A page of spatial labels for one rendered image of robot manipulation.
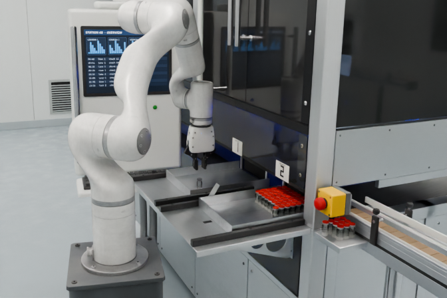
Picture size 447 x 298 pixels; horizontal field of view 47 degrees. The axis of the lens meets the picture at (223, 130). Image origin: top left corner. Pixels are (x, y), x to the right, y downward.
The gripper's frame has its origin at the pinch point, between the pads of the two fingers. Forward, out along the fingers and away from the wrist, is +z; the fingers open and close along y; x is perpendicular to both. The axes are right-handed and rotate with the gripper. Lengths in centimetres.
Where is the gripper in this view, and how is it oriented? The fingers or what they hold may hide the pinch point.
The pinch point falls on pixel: (199, 163)
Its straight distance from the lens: 194.7
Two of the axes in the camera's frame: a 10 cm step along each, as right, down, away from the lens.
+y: 9.0, -0.7, 4.3
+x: -4.3, -2.2, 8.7
